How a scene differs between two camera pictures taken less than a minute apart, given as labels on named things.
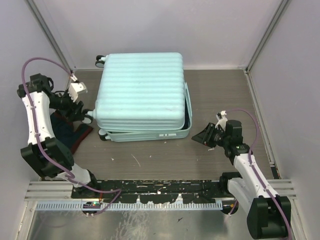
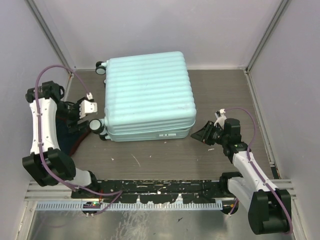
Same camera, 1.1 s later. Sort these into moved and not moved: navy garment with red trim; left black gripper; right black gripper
Moved: left black gripper
Not moved: navy garment with red trim; right black gripper
